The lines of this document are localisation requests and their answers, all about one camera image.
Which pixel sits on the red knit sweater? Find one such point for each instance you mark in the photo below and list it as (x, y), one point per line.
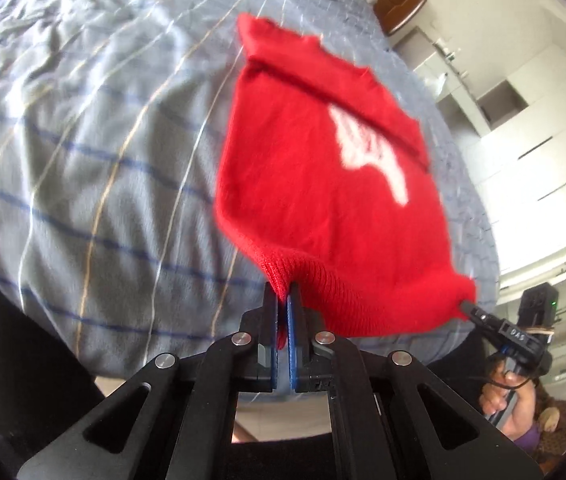
(325, 184)

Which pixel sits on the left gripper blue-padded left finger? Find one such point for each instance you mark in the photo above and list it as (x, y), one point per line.
(173, 419)

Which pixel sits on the white bedside shelf unit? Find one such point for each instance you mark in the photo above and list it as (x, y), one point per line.
(433, 63)

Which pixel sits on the grey plaid bed duvet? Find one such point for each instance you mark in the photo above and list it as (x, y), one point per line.
(112, 118)

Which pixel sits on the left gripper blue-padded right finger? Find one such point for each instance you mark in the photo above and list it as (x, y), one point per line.
(391, 417)

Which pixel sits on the person's right hand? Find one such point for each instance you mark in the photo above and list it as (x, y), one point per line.
(493, 400)

